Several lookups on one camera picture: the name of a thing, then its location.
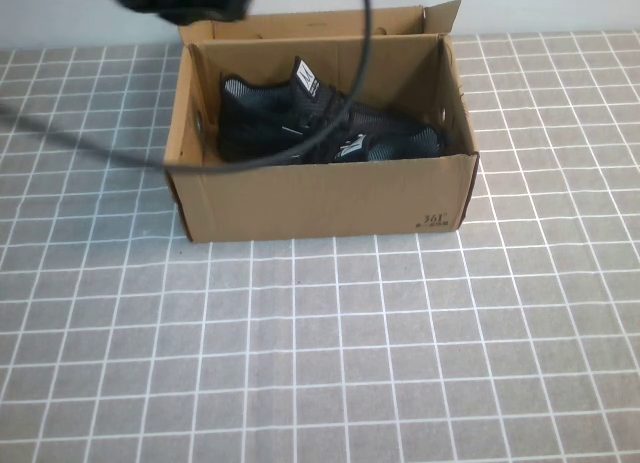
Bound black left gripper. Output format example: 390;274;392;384
74;0;259;27

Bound black knit sneaker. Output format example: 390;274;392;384
218;55;431;164
249;124;454;165

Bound brown cardboard shoe box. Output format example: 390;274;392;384
163;0;480;243

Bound grey white-grid tablecloth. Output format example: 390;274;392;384
0;30;640;463

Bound black camera cable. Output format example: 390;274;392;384
0;0;374;177

